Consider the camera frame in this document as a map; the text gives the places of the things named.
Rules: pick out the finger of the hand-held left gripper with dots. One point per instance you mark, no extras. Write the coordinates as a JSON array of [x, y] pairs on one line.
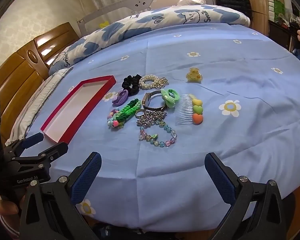
[[53, 151], [33, 139]]

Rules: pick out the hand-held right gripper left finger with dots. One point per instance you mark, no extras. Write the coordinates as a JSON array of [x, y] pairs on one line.
[[88, 175]]

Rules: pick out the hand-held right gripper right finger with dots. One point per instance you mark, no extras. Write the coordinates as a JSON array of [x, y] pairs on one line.
[[220, 177]]

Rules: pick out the red shallow box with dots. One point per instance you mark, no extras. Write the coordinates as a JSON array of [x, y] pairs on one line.
[[77, 105]]

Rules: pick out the clear comb with hearts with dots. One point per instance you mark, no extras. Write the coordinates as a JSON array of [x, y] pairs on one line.
[[197, 110]]

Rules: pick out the black scrunchie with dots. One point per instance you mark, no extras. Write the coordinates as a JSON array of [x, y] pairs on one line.
[[127, 82]]

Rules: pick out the yellow bear hair claw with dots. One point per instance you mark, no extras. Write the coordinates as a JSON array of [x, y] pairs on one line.
[[193, 75]]

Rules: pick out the person's left hand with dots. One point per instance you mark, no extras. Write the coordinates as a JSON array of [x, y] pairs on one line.
[[7, 207]]

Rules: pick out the blue floral bedsheet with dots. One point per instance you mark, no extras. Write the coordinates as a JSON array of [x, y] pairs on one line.
[[215, 135]]

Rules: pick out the striped pillow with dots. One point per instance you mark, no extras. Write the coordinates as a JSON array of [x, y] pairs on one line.
[[40, 92]]

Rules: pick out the wooden headboard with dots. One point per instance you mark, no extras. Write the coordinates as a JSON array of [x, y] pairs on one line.
[[15, 80]]

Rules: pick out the dark band wristwatch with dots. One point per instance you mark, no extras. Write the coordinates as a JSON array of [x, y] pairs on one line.
[[147, 100]]

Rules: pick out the yellow toy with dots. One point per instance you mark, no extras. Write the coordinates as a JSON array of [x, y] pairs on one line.
[[104, 24]]

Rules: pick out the blue and white quilt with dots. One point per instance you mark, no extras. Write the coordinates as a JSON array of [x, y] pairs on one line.
[[140, 27]]

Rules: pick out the dark cluttered shelf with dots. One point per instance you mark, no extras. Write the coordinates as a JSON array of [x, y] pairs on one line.
[[285, 25]]

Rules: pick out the wooden wardrobe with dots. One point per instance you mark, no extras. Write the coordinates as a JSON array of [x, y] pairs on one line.
[[258, 5]]

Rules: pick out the black puffer jacket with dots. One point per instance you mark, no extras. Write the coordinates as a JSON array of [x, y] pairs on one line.
[[231, 0]]

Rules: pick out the white blanket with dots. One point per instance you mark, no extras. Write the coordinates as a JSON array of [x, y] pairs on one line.
[[190, 1]]

